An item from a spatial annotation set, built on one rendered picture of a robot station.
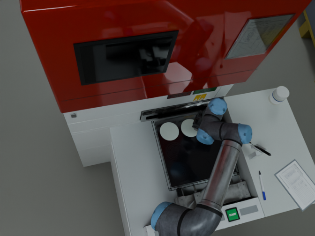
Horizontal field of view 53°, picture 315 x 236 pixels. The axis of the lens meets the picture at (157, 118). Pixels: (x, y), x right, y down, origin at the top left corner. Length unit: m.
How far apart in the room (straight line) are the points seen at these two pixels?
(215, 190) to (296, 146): 0.72
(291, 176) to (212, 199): 0.65
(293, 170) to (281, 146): 0.13
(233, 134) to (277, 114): 0.60
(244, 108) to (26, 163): 1.64
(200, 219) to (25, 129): 1.82
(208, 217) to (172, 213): 0.13
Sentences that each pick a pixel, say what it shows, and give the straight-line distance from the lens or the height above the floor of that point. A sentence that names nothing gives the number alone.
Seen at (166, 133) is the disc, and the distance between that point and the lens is 1.63.
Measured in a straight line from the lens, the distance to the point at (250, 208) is 1.60.
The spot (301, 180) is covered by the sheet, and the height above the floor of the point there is 0.97.
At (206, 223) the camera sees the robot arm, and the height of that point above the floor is 1.33.
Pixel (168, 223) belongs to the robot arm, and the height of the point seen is 1.25.
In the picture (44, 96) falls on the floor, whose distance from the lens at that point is 2.73.
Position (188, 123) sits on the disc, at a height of 0.90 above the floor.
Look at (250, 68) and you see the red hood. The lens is 1.35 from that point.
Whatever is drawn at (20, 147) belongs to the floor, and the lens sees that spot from 2.61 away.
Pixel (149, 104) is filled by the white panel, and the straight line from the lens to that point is 1.52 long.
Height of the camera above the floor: 2.42
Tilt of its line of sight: 67 degrees down
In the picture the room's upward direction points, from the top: 19 degrees clockwise
